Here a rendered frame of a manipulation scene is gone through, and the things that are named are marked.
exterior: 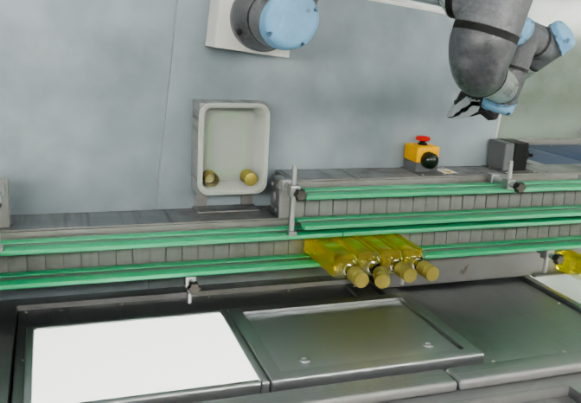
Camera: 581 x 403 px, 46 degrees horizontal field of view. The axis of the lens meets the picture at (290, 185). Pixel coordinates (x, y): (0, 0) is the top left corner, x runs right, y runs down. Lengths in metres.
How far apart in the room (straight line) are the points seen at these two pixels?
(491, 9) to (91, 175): 0.98
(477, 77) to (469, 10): 0.11
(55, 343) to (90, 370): 0.14
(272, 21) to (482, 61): 0.42
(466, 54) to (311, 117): 0.66
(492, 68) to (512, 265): 0.94
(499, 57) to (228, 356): 0.76
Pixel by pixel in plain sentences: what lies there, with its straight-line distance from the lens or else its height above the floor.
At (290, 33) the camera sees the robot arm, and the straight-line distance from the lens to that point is 1.40.
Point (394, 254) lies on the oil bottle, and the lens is 1.58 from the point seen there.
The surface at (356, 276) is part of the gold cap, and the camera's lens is 1.47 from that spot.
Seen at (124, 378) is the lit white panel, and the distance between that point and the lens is 1.33.
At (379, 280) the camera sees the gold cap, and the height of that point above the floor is 1.17.
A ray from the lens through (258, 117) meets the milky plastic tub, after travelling 1.68.
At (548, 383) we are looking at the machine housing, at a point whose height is 1.41.
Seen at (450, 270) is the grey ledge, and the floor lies 0.88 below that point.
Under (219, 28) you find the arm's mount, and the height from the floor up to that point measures 0.85.
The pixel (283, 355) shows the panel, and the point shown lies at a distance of 1.41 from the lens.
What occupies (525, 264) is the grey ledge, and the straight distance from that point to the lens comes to 2.09.
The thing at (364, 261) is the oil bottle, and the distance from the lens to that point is 1.55.
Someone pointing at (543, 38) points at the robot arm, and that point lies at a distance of 1.66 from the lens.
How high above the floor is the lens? 2.39
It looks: 66 degrees down
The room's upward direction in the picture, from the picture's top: 125 degrees clockwise
